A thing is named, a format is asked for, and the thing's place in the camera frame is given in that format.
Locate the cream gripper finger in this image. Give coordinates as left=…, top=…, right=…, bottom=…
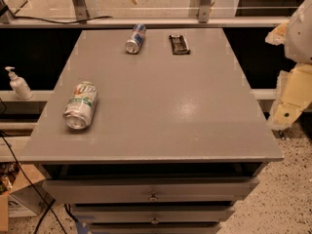
left=267, top=63, right=312, bottom=131

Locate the redbull can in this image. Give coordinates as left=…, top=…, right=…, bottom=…
left=126, top=23, right=146, bottom=54

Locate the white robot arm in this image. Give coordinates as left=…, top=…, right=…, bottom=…
left=265, top=0, right=312, bottom=131

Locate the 7up can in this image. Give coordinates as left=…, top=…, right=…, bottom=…
left=63, top=81, right=98, bottom=130

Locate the black snack wrapper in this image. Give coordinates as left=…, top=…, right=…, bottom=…
left=169, top=35, right=191, bottom=55

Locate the grey top drawer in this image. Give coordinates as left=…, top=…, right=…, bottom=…
left=43, top=176, right=259, bottom=204

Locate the grey drawer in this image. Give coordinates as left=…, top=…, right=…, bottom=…
left=43, top=176, right=259, bottom=204
left=90, top=223, right=221, bottom=234
left=72, top=204, right=234, bottom=223

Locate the grey middle drawer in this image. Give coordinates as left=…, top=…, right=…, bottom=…
left=72, top=204, right=234, bottom=223

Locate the grey bottom drawer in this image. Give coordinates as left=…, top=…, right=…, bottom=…
left=90, top=223, right=221, bottom=234

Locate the white pump bottle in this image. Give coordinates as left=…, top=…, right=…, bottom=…
left=5, top=66, right=33, bottom=100

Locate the cardboard box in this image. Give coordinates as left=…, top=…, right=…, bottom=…
left=0, top=165, right=52, bottom=231

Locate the right metal bracket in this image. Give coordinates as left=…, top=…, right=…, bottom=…
left=198, top=0, right=212, bottom=23

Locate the metal bracket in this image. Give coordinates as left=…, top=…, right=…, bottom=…
left=72, top=0, right=89, bottom=20
left=198, top=0, right=212, bottom=23

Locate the left metal bracket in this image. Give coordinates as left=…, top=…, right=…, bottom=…
left=72, top=0, right=89, bottom=20

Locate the black cable on floor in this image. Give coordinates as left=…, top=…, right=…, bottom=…
left=0, top=130, right=68, bottom=234

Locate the black cable on shelf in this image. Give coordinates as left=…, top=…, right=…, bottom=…
left=13, top=15, right=113, bottom=25

